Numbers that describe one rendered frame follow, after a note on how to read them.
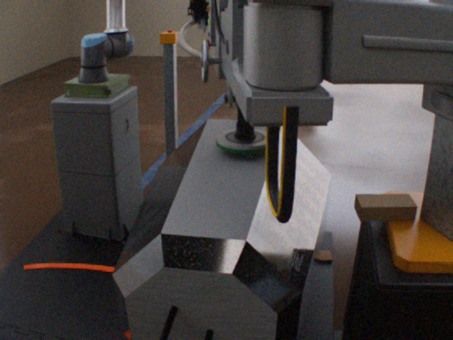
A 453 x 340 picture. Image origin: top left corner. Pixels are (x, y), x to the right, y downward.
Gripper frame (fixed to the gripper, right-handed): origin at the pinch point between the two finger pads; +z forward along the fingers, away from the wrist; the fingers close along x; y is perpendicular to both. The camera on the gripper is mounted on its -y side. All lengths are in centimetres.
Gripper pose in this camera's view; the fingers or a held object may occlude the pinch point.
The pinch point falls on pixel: (202, 28)
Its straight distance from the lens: 269.1
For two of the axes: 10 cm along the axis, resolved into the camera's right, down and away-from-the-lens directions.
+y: -8.1, 3.9, -4.3
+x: 5.8, 6.0, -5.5
